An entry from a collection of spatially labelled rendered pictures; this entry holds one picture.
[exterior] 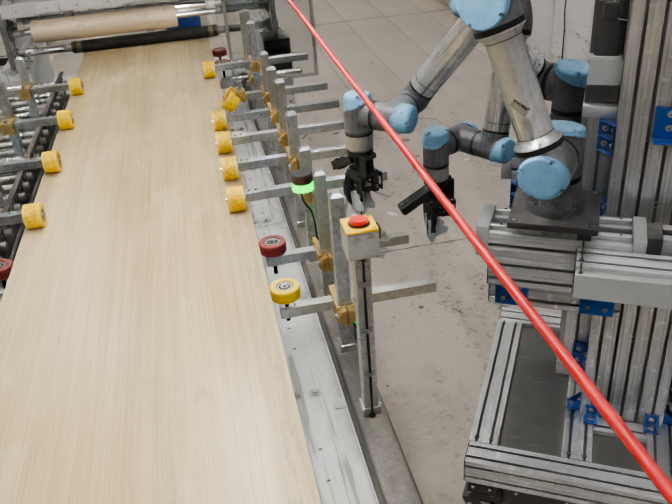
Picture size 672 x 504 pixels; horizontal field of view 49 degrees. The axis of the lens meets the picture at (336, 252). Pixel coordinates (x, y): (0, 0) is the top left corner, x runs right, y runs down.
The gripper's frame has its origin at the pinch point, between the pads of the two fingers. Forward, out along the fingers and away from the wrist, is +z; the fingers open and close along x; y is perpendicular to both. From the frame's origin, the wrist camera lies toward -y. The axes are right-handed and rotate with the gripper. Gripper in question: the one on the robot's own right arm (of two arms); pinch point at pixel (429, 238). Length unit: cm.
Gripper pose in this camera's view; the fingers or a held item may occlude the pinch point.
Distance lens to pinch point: 229.4
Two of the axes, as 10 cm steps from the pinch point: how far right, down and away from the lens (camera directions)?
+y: 9.8, -1.6, 1.4
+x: -2.0, -4.8, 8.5
